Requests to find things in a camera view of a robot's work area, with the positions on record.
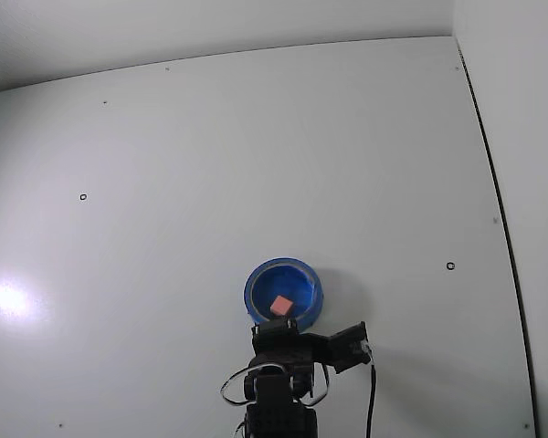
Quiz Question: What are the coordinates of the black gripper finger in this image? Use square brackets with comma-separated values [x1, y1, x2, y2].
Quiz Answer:
[254, 318, 300, 339]

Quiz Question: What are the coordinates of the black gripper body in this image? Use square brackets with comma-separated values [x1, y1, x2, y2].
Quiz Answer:
[251, 328, 328, 367]

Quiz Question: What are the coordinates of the orange cube block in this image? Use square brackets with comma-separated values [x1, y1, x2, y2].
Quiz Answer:
[269, 294, 294, 318]

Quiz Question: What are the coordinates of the blue tape roll bin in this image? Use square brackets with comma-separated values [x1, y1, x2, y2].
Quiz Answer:
[243, 256, 324, 330]

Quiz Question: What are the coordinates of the thin looped servo wire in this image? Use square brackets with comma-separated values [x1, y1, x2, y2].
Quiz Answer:
[300, 363, 332, 408]
[219, 366, 257, 407]

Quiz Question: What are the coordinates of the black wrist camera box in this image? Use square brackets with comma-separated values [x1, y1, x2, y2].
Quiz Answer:
[324, 320, 373, 375]

